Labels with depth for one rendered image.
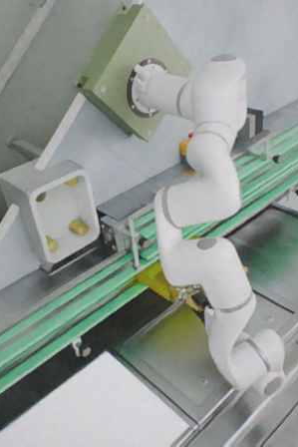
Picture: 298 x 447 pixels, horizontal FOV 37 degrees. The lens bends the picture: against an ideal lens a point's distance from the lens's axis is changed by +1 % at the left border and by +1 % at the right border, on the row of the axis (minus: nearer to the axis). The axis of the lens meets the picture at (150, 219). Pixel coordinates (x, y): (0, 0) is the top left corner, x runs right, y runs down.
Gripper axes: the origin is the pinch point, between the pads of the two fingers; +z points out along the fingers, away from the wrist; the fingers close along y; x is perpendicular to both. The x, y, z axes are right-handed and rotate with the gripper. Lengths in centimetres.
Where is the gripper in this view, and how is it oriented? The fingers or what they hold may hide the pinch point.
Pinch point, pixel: (199, 304)
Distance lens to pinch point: 120.8
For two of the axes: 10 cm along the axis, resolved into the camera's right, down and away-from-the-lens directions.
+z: -4.6, -4.5, 7.6
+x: -8.8, 3.5, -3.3
